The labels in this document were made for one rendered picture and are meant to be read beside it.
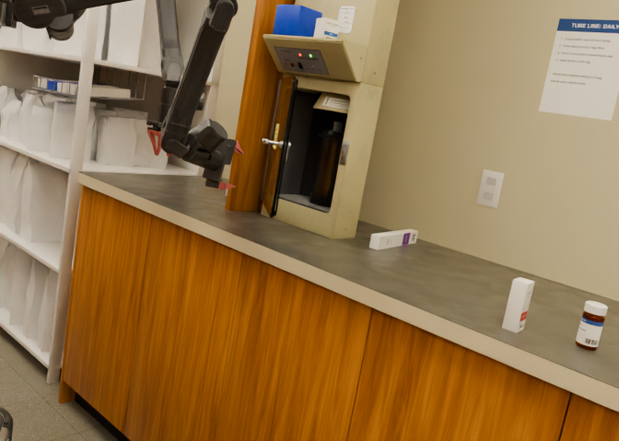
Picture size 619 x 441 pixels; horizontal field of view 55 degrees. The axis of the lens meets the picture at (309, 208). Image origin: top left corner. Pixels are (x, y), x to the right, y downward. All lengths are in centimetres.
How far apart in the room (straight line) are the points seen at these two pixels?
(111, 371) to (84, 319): 25
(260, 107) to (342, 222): 48
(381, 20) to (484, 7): 42
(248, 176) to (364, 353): 81
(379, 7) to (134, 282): 119
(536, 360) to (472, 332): 13
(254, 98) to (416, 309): 97
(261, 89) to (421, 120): 57
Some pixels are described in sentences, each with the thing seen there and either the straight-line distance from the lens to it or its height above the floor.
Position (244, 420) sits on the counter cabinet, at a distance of 177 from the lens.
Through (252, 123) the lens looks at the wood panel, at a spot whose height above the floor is 123.
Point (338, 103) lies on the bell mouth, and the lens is 185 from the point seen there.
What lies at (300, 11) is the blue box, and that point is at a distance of 183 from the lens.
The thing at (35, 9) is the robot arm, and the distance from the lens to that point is 139.
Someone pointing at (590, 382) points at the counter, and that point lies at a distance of 118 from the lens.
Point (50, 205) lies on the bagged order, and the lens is 300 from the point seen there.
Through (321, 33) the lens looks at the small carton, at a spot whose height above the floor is 153.
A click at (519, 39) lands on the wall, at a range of 203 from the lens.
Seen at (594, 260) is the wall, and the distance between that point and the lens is 190.
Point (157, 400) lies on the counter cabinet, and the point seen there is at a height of 30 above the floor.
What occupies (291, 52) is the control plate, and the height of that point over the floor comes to 147.
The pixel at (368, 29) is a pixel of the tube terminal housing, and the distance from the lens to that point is 178.
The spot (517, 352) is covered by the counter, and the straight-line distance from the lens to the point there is 121.
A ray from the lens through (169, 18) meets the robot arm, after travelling 191.
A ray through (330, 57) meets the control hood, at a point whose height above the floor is 146.
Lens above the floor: 130
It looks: 9 degrees down
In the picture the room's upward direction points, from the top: 10 degrees clockwise
